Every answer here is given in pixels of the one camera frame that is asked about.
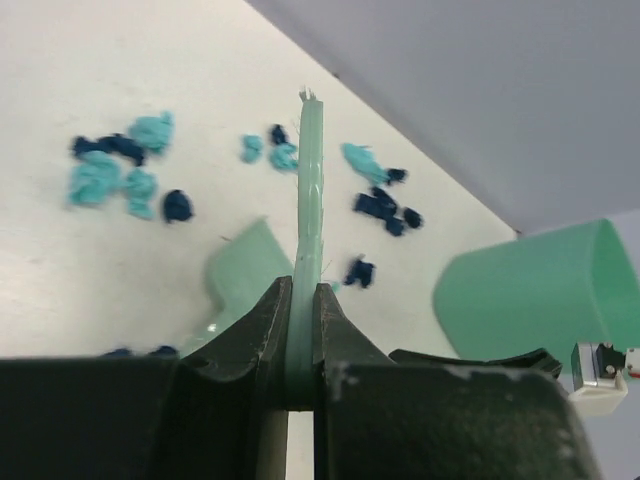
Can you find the light blue scrap top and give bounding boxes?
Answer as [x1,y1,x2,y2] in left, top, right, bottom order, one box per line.
[341,143,389,186]

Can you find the dark blue scraps near left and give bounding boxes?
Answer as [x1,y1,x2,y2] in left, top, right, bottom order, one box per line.
[101,345,179,358]

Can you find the dark blue scrap cluster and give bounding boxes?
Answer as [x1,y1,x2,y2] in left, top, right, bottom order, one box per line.
[352,187,405,237]

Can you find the left mixed scrap pile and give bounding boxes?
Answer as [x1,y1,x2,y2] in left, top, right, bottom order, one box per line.
[66,110,175,221]

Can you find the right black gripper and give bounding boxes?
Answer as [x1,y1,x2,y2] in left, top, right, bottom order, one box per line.
[388,348,563,379]

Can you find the green dustpan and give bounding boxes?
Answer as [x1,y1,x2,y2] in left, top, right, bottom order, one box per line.
[179,217,293,357]

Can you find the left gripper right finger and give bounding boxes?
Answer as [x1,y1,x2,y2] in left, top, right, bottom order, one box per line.
[313,284,600,479]

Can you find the dark blue scrap top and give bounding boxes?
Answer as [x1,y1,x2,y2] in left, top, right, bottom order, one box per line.
[386,168,408,186]

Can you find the green plastic waste bin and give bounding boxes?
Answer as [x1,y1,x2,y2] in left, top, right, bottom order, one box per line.
[432,219,639,364]

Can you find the green hand brush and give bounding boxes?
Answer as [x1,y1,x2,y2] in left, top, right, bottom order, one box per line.
[276,88,324,421]

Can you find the light blue scrap centre-left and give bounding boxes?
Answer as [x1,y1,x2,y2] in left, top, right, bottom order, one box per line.
[240,124,298,172]

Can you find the dark blue scrap right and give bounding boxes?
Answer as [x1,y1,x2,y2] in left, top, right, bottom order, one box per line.
[402,207,423,229]

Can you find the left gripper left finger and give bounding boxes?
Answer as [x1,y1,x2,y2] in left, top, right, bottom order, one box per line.
[159,277,292,479]

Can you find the dark blue scrap centre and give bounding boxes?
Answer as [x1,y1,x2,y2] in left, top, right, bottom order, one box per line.
[343,256,376,289]

